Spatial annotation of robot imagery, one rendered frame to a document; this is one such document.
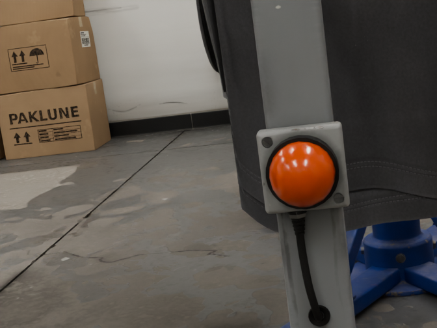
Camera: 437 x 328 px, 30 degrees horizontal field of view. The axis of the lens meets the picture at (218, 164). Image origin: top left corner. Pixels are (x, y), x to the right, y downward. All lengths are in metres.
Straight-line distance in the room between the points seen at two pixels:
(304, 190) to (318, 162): 0.02
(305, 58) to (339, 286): 0.14
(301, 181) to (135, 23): 5.14
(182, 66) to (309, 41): 5.04
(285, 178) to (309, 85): 0.06
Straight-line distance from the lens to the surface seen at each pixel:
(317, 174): 0.45
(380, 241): 2.17
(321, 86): 0.48
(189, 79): 5.51
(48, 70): 5.25
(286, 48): 0.48
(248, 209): 0.80
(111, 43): 5.61
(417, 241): 2.16
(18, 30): 5.31
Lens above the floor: 0.75
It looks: 10 degrees down
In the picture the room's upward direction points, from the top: 8 degrees counter-clockwise
